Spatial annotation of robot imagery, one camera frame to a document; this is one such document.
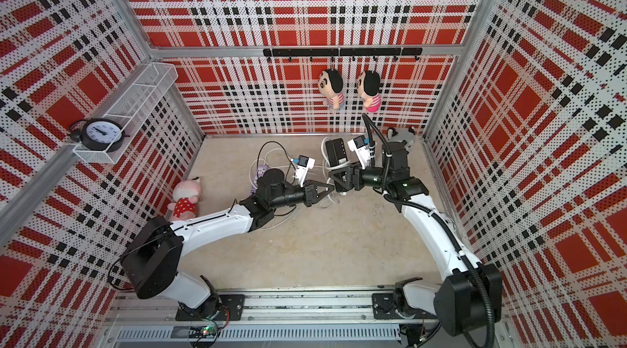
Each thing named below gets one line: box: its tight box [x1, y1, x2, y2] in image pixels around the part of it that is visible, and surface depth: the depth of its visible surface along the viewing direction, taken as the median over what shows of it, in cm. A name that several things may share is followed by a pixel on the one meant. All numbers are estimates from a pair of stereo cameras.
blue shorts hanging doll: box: [317, 68, 346, 111], surface depth 95 cm
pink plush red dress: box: [167, 176, 202, 222], surface depth 94 cm
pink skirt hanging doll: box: [355, 70, 383, 113], surface depth 96 cm
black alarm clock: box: [68, 117, 130, 152], surface depth 64 cm
